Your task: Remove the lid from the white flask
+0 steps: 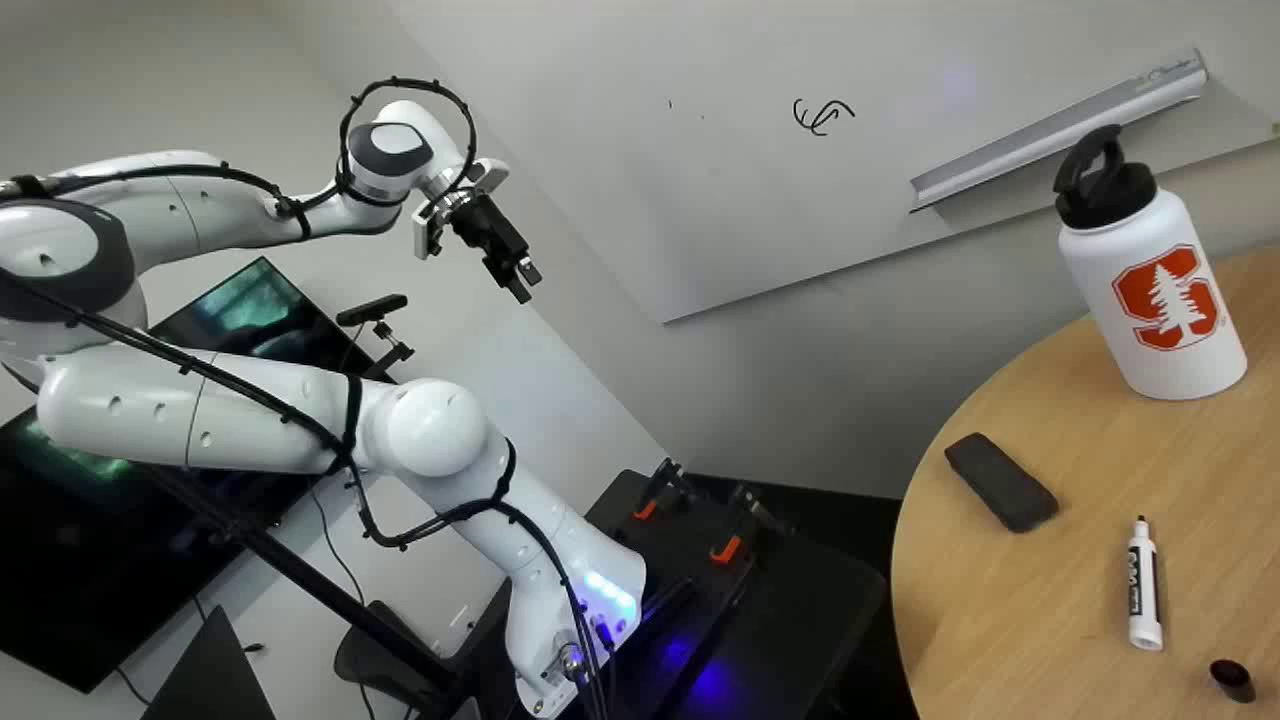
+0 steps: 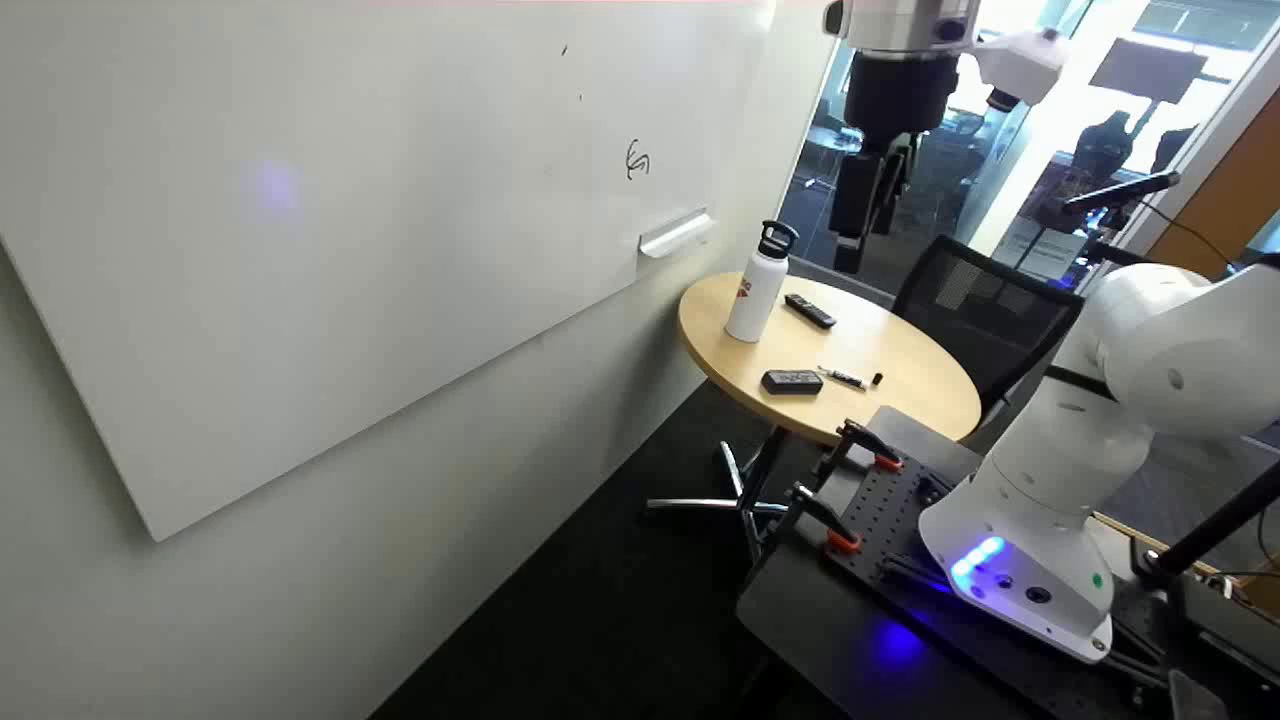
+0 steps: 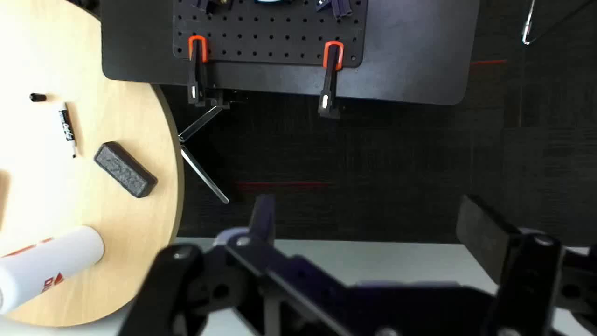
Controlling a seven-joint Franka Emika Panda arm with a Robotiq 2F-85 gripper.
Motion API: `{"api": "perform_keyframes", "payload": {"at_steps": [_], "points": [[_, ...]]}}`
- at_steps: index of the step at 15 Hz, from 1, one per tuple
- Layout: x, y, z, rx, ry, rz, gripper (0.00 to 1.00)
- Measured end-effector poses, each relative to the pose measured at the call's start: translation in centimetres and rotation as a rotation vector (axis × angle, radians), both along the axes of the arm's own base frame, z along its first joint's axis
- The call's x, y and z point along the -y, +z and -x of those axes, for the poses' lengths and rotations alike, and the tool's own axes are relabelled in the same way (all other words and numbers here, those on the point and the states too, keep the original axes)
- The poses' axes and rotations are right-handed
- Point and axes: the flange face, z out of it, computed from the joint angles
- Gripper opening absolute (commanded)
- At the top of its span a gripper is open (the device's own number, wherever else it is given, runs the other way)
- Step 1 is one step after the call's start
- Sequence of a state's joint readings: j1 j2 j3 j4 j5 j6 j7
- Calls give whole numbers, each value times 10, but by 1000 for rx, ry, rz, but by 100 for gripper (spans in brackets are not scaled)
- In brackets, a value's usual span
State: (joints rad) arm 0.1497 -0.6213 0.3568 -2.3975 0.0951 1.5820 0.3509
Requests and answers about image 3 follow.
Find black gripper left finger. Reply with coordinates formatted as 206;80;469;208
247;192;281;270

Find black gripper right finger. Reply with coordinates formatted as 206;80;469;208
456;193;568;336

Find white flask with red logo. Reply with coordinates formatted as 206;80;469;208
0;223;107;317

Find metal table base legs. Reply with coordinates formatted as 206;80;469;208
176;100;234;205

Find black remote control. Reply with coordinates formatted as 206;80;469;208
92;139;159;199

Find orange black clamp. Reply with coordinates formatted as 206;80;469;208
185;33;217;108
316;38;348;121

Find black pegboard plate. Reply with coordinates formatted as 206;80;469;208
171;0;370;68

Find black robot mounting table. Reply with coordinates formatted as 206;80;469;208
100;0;482;106

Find white dry erase marker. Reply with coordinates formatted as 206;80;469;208
59;100;83;158

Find silver metal hook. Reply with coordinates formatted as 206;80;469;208
521;0;542;48

